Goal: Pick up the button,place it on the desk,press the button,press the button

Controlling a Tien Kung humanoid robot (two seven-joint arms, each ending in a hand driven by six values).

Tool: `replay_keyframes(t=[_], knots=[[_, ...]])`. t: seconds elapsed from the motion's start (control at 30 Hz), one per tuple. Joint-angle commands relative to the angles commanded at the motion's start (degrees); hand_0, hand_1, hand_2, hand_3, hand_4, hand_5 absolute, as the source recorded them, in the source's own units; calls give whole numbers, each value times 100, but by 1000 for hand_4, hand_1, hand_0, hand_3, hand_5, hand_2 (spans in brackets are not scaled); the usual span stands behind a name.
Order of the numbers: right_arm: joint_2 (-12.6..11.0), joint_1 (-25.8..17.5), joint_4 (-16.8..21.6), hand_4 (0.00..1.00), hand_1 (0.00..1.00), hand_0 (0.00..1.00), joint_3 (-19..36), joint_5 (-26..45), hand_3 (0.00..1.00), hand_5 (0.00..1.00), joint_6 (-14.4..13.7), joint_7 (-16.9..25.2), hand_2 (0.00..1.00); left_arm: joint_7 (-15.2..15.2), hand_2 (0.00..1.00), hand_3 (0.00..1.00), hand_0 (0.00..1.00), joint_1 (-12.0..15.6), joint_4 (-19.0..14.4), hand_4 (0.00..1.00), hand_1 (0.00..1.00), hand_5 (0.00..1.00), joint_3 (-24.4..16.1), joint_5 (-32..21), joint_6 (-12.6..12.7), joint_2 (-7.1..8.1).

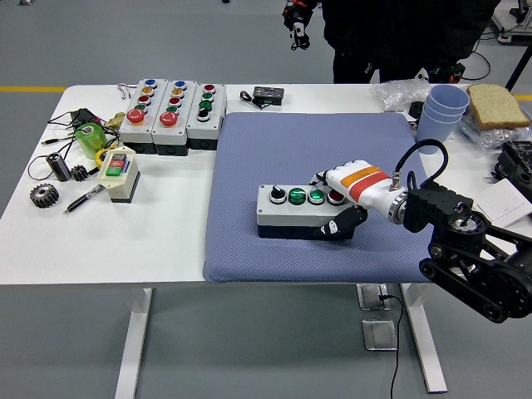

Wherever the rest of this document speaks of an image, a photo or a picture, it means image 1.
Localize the black digital meter module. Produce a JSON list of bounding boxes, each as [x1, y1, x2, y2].
[[239, 85, 287, 110]]

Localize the silver floor socket box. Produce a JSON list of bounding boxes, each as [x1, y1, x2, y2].
[[361, 318, 399, 352], [356, 283, 392, 312]]

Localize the grey four-control button box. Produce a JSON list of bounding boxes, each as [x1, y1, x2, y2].
[[255, 182, 362, 241]]

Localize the black machine part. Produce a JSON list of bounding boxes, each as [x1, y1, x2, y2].
[[494, 140, 532, 188]]

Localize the black cylindrical capacitor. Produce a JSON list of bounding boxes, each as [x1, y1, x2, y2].
[[46, 151, 72, 183]]

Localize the clear plastic bag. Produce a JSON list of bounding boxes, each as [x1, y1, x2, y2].
[[459, 111, 532, 150]]

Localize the brass fitting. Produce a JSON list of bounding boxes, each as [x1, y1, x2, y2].
[[103, 111, 128, 129]]

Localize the cream red-green switch box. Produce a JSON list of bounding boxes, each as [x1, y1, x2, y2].
[[98, 145, 142, 204]]

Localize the clear bubble wrap bag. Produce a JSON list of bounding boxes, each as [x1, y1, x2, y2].
[[375, 78, 433, 112]]

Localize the black circuit module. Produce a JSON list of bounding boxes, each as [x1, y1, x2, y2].
[[68, 107, 103, 130]]

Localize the white paper card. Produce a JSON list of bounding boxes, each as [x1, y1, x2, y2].
[[475, 180, 532, 228]]

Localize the black pen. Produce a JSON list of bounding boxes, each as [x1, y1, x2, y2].
[[63, 184, 106, 215]]

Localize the person's left hand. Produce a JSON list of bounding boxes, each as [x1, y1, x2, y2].
[[419, 61, 466, 84]]

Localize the slice of bread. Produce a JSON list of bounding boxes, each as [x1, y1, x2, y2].
[[465, 82, 532, 130]]

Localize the yellow tape roll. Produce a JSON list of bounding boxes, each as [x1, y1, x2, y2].
[[94, 145, 120, 170]]

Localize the grey box with black knob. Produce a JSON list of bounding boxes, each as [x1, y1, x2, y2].
[[185, 82, 229, 151]]

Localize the blue-grey quilted mat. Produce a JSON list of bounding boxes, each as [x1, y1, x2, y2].
[[202, 111, 457, 286]]

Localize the white table leg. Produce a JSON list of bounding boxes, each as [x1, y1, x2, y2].
[[401, 283, 449, 394], [114, 287, 154, 399]]

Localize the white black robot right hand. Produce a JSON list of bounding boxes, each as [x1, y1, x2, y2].
[[308, 159, 399, 241]]

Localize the black power cable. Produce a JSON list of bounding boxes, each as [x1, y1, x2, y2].
[[378, 293, 404, 399]]

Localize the grey five-button control box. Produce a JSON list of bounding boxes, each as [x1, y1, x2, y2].
[[119, 77, 170, 155], [151, 78, 199, 157]]

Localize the large grey metal gear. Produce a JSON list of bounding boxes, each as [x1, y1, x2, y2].
[[29, 184, 62, 209]]

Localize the green plastic cylinder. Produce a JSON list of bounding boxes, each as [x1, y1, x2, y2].
[[74, 121, 108, 160]]

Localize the person's right hand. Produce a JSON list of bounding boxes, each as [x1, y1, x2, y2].
[[282, 0, 313, 51]]

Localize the person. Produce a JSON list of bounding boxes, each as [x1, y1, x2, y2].
[[322, 0, 502, 84]]

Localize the thin black cable with plug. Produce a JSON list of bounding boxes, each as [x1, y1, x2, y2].
[[42, 131, 80, 147]]

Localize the black cable loop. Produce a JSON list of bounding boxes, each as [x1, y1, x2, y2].
[[463, 32, 494, 82]]

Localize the metal frame equipment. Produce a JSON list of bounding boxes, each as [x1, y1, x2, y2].
[[490, 0, 532, 45]]

